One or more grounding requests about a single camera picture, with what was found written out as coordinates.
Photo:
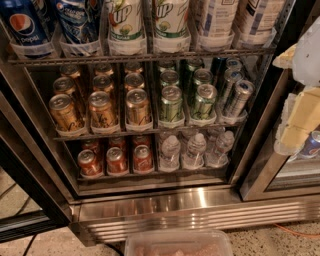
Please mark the front right green can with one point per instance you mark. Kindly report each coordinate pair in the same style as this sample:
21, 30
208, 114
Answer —
204, 101

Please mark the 7up can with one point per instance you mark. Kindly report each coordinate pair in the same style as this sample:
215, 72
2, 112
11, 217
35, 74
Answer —
125, 19
170, 17

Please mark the front left green can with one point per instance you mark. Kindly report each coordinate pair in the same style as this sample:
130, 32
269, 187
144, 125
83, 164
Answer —
171, 104

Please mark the front middle red can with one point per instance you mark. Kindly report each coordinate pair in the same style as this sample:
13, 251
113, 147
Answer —
116, 160

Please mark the front left gold can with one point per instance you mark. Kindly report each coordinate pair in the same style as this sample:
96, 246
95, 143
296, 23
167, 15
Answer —
65, 113

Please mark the front right gold can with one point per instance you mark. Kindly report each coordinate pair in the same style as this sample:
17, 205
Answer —
137, 103

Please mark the red can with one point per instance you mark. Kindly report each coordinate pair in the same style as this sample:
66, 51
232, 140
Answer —
89, 163
116, 160
142, 158

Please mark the blue can in right fridge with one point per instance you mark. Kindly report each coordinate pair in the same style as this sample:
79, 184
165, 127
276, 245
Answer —
311, 146

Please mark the clear plastic food container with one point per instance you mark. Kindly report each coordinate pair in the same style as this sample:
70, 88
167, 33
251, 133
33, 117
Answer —
178, 243

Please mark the front left Pepsi can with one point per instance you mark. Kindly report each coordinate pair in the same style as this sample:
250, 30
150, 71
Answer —
22, 17

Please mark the green can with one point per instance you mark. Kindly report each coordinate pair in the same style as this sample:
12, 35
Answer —
171, 104
204, 101

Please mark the front left red can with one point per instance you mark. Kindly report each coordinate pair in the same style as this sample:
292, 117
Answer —
89, 163

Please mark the right 7UP can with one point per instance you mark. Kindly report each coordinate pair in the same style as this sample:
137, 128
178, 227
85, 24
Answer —
170, 17

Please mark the white drink can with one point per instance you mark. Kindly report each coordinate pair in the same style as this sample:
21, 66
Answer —
217, 17
255, 16

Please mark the right water bottle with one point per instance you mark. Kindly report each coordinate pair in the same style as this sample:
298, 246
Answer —
217, 156

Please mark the front middle gold can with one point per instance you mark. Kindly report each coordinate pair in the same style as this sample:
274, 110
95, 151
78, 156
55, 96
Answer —
102, 110

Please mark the middle water bottle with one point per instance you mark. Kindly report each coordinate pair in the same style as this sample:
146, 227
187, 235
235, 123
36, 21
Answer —
193, 157

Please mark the stainless steel fridge cabinet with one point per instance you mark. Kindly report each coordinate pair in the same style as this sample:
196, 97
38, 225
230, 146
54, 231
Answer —
256, 187

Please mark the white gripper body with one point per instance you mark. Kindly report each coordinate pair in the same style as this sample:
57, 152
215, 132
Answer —
307, 55

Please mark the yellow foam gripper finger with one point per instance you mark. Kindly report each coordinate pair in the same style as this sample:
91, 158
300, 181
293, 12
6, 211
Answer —
299, 117
285, 59

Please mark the front right red can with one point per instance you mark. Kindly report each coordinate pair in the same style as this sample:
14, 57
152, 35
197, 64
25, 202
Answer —
142, 158

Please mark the right white drink can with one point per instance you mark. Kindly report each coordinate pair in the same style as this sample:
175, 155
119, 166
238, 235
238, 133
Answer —
255, 16

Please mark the left white drink can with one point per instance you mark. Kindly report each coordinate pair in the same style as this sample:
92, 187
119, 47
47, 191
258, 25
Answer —
217, 17

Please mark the front silver slim can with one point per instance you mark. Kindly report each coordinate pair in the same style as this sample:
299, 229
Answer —
240, 94

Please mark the gold can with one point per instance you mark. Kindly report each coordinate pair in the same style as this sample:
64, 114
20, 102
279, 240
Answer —
102, 110
137, 103
65, 113

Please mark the left 7UP can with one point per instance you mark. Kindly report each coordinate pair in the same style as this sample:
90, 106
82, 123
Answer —
125, 19

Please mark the open glass fridge door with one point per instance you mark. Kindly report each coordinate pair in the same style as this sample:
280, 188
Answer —
23, 160

